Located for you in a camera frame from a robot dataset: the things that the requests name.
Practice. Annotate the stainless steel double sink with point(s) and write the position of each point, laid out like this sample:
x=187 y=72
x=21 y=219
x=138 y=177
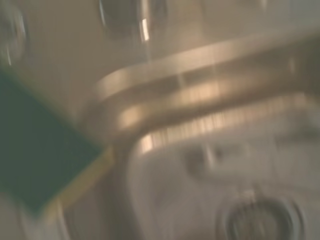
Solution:
x=200 y=62

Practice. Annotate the green and yellow sponge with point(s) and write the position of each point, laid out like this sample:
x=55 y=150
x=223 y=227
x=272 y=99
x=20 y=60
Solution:
x=42 y=140

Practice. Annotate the metal sink drain strainer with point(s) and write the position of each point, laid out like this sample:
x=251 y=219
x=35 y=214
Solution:
x=262 y=220

